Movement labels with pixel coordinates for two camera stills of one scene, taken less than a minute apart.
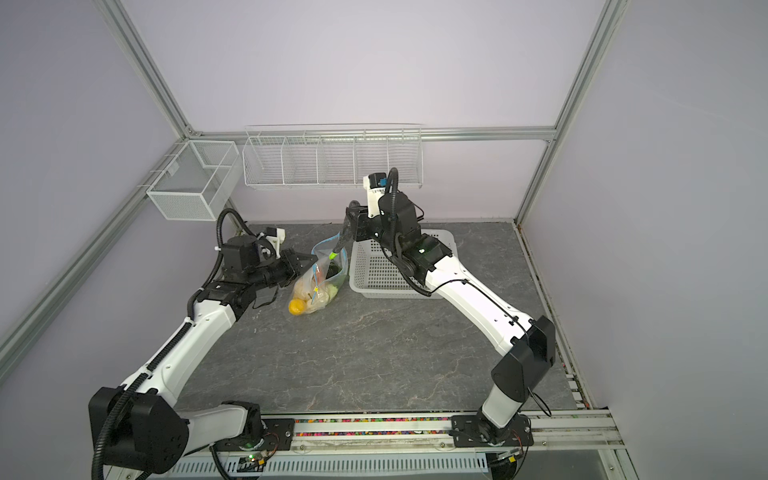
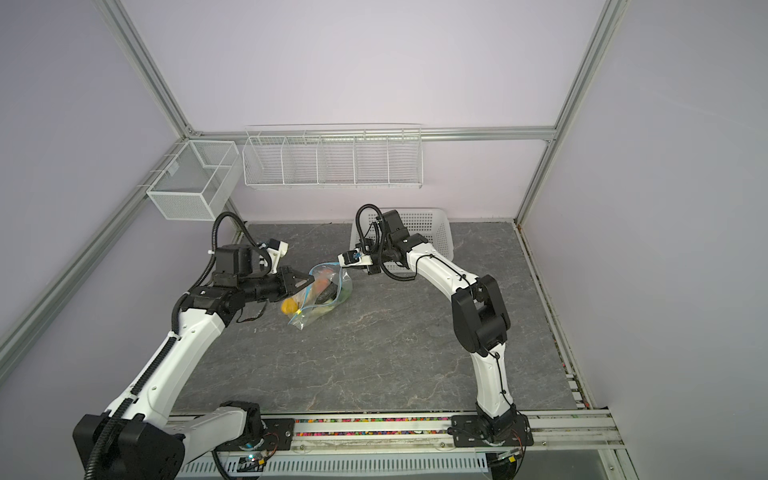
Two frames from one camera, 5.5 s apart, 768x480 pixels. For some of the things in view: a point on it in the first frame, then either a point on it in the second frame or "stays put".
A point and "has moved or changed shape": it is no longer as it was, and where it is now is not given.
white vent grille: (345, 466) stays put
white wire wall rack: (330, 156) stays put
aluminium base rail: (554, 432) stays put
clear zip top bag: (316, 286) has moved or changed shape
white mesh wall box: (200, 182) stays put
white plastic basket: (375, 274) has moved or changed shape
